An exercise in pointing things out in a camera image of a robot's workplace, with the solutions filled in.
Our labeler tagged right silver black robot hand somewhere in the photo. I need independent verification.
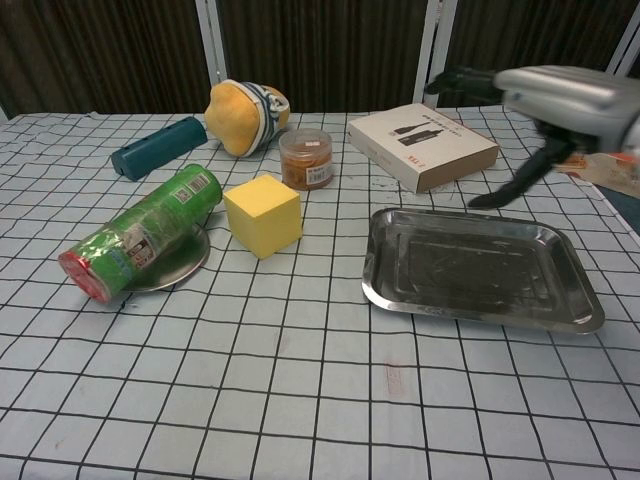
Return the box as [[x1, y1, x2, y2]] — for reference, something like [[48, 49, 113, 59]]
[[423, 64, 640, 210]]

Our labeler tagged yellow foam cube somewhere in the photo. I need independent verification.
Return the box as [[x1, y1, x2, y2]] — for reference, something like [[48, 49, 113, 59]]
[[222, 173, 303, 260]]

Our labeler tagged green chips can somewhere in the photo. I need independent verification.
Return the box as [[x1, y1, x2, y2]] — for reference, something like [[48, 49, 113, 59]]
[[57, 163, 223, 302]]

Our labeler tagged orange carton box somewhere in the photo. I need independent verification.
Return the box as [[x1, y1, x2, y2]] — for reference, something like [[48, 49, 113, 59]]
[[559, 149, 640, 199]]

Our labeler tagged white flat cardboard box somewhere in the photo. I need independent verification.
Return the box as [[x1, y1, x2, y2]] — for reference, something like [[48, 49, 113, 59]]
[[347, 102, 500, 194]]

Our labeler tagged rectangular steel tray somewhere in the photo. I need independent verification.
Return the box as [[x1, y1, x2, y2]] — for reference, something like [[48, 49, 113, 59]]
[[360, 207, 606, 335]]

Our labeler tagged dark folding partition screen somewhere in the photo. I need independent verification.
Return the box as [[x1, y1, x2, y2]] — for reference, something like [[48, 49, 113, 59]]
[[0, 0, 640, 121]]

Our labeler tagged clear jar of rubber bands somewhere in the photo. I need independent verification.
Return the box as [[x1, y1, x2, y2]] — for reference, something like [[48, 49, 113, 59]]
[[278, 128, 335, 191]]

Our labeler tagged yellow striped plush toy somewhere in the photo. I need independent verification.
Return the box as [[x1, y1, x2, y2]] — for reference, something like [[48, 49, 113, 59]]
[[203, 79, 291, 159]]

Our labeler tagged white checkered tablecloth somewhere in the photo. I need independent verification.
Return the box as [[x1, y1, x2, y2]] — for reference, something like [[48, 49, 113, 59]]
[[0, 104, 640, 480]]

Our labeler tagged teal plastic bar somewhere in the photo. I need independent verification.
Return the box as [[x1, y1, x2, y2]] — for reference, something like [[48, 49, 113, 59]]
[[110, 116, 209, 182]]

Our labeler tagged round steel plate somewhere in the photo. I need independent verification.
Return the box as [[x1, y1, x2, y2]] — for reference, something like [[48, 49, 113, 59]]
[[119, 222, 211, 294]]

